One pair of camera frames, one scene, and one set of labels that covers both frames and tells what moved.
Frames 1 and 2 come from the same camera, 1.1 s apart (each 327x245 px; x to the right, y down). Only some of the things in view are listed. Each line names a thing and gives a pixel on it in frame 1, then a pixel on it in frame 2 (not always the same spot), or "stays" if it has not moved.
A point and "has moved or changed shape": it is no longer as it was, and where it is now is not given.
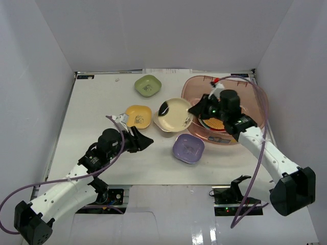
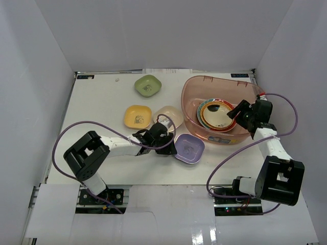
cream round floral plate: [172, 115] has moved or changed shape
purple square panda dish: [188, 148] stays
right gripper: [200, 108] to [243, 105]
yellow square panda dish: [139, 116] stays
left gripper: [135, 140] to [167, 145]
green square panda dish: [147, 85] stays
